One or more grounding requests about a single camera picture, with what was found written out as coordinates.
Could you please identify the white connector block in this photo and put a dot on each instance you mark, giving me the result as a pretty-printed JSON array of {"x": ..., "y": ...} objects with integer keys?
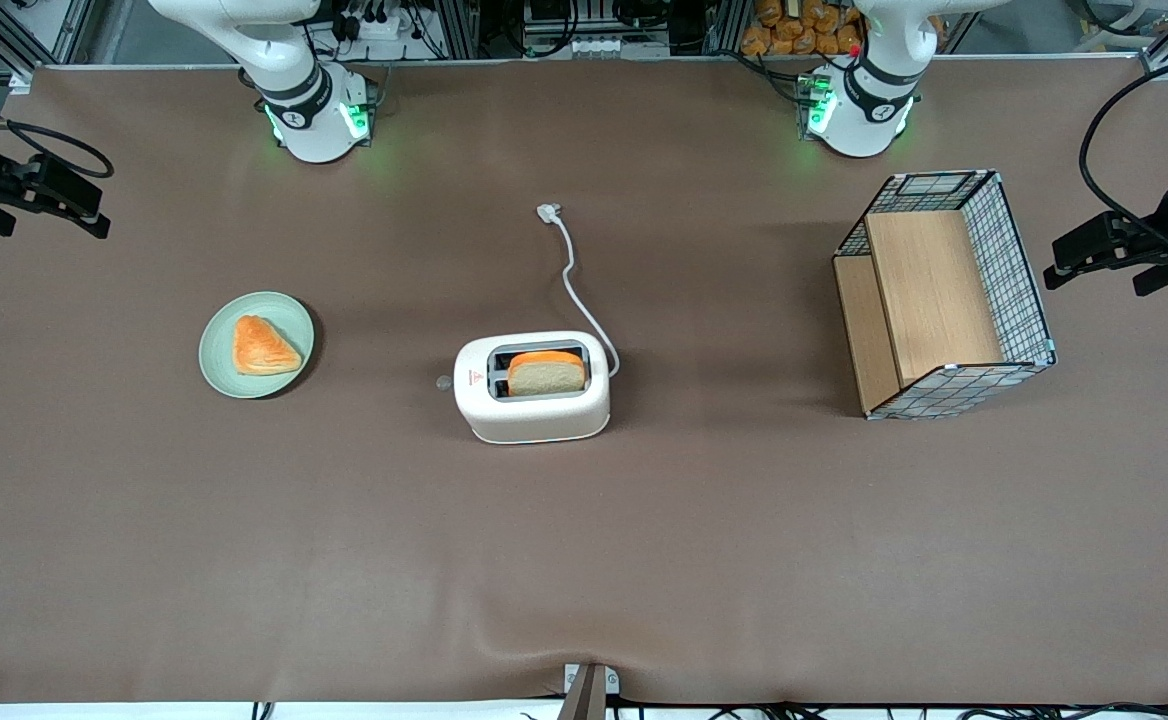
[{"x": 619, "y": 46}]

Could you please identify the bread slice with orange crust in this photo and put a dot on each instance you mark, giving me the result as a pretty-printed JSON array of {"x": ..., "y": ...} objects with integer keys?
[{"x": 544, "y": 378}]

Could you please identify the triangular orange pastry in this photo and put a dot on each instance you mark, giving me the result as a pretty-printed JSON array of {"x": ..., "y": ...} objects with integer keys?
[{"x": 264, "y": 350}]

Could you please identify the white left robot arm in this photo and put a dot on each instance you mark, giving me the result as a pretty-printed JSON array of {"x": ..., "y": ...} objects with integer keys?
[{"x": 869, "y": 110}]

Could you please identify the white power strip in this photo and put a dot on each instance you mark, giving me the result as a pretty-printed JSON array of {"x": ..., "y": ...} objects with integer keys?
[{"x": 379, "y": 25}]

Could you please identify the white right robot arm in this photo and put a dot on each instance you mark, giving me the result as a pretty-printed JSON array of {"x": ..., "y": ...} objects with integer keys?
[{"x": 314, "y": 120}]

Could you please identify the white two-slot toaster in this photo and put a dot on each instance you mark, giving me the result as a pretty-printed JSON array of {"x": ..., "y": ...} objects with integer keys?
[{"x": 534, "y": 420}]

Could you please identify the brown table mat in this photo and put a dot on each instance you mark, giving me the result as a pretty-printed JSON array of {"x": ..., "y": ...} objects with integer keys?
[{"x": 644, "y": 550}]

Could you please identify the bag of orange bread rolls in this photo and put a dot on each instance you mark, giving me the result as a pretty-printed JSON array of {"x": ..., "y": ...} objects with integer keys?
[{"x": 794, "y": 30}]

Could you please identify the aluminium frame post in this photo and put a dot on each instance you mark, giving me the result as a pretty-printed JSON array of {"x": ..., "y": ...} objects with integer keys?
[
  {"x": 459, "y": 25},
  {"x": 729, "y": 25}
]

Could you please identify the metal table edge bracket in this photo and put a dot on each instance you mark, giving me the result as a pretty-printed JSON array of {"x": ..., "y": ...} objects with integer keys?
[{"x": 589, "y": 695}]

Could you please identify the pale green round plate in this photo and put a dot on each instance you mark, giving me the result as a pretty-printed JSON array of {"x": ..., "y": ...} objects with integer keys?
[{"x": 224, "y": 375}]

